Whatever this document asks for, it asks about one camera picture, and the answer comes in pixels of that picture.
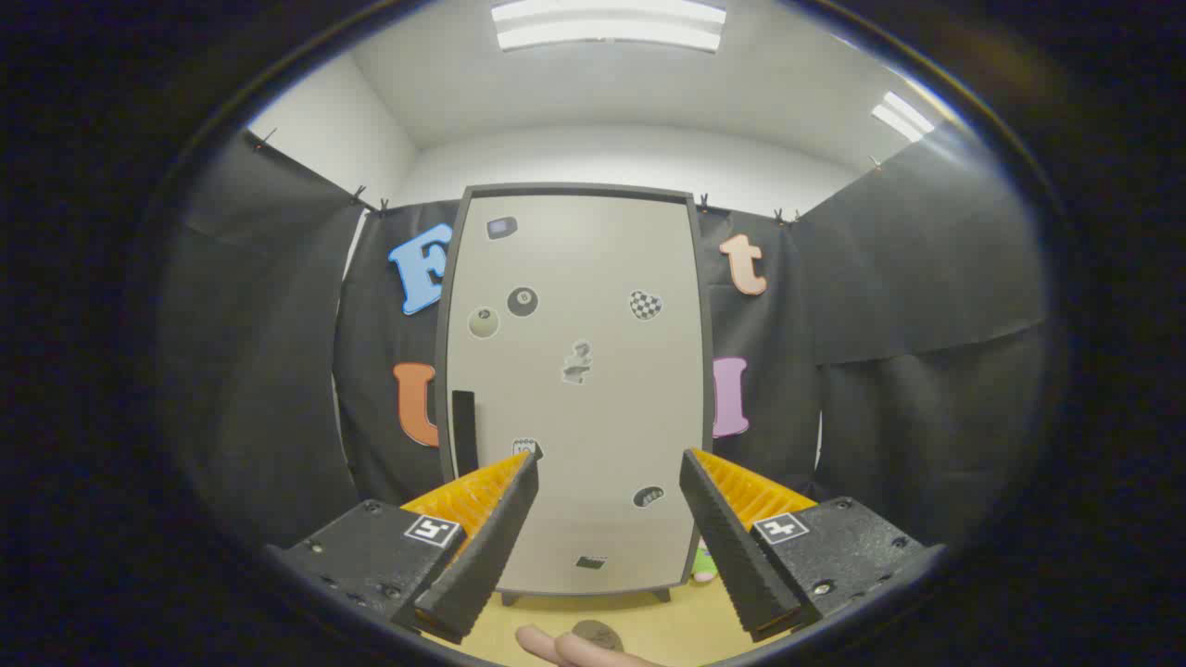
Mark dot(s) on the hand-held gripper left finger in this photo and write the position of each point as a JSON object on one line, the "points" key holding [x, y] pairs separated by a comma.
{"points": [[491, 547]]}

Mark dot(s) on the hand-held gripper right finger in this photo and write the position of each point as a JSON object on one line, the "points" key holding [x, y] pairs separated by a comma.
{"points": [[732, 547]]}

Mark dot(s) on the light grey shoe cabinet door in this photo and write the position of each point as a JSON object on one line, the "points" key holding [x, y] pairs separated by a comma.
{"points": [[593, 435]]}

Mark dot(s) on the grey shoe cabinet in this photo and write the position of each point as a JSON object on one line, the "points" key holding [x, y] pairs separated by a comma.
{"points": [[574, 189]]}

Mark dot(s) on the green and pink plush toy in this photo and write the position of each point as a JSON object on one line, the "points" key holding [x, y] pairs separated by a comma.
{"points": [[704, 565]]}

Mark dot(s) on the black backdrop cloth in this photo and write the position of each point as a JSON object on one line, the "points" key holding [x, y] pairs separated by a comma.
{"points": [[927, 278]]}

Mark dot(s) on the small ceiling light panel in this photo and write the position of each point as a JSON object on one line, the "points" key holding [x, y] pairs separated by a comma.
{"points": [[903, 116]]}

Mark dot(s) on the large ceiling light panel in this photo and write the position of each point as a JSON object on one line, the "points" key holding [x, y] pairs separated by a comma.
{"points": [[607, 26]]}

